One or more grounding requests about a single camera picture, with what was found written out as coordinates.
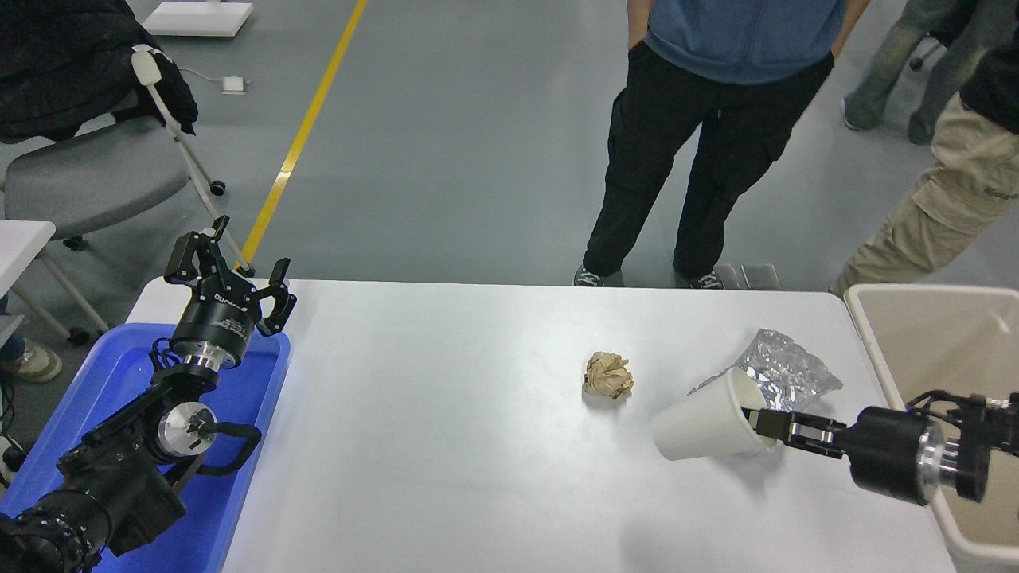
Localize white paper cup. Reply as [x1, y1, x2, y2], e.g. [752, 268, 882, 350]
[651, 368, 781, 462]

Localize crumpled silver foil tray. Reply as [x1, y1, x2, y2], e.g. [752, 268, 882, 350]
[689, 328, 843, 415]

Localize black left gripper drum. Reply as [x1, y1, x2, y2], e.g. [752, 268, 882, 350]
[170, 275, 262, 361]

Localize white power adapter with cable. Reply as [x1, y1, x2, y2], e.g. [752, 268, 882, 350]
[179, 66, 249, 95]

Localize large pale bin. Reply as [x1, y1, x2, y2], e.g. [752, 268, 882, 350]
[844, 284, 1019, 573]

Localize black cable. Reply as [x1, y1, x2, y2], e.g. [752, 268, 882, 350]
[0, 374, 29, 486]

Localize white flat board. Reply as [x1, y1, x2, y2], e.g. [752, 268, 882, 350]
[143, 0, 256, 37]

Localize person's shoe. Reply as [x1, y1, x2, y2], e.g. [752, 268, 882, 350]
[0, 294, 63, 383]

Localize crumpled tan paper ball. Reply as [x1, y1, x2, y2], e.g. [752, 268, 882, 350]
[583, 352, 635, 401]

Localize blue plastic tray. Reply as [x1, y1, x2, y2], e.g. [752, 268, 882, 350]
[0, 322, 291, 573]

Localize black jacket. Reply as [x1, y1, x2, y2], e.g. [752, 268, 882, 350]
[0, 0, 198, 144]

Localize grey office chair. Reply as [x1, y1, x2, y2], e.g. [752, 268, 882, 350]
[0, 44, 256, 278]

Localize small white table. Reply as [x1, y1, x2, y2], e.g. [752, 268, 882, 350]
[0, 220, 111, 345]

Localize person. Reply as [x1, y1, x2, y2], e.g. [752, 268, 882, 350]
[842, 0, 996, 146]
[573, 0, 873, 290]
[830, 32, 1019, 297]

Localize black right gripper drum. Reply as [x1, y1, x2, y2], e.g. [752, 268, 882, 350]
[845, 407, 929, 505]

